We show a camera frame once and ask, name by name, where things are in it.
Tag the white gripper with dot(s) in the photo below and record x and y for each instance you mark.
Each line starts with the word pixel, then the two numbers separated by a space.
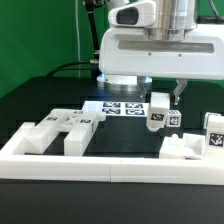
pixel 161 38

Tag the white chair seat block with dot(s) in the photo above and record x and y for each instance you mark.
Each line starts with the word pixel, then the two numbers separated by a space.
pixel 190 146

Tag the white paper marker sheet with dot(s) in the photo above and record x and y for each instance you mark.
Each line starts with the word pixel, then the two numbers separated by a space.
pixel 112 108

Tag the white chair back frame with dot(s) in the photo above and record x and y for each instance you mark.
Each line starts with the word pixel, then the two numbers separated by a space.
pixel 78 125

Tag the white U-shaped fence frame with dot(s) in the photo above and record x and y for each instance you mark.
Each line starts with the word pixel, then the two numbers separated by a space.
pixel 16 164

